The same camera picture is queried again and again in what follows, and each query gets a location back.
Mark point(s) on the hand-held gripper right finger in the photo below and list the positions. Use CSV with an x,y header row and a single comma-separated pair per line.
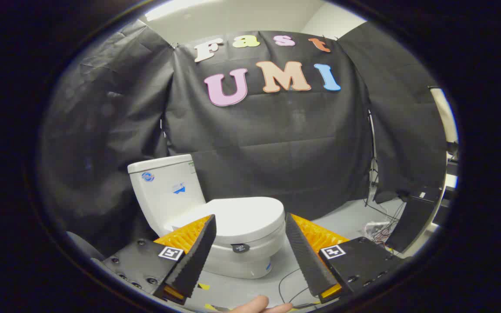
x,y
305,256

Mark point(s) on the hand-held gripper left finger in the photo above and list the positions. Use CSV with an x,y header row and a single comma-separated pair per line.
x,y
198,256

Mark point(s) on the white toilet lid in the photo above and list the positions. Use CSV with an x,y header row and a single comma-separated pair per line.
x,y
250,217

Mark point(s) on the white toilet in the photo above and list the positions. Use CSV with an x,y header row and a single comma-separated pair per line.
x,y
163,191

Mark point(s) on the yellow floor tape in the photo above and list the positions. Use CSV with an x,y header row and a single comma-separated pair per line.
x,y
204,286

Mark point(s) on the black box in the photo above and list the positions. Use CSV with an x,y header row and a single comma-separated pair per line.
x,y
411,217

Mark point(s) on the black backdrop cloth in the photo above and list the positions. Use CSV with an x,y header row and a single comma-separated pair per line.
x,y
276,143

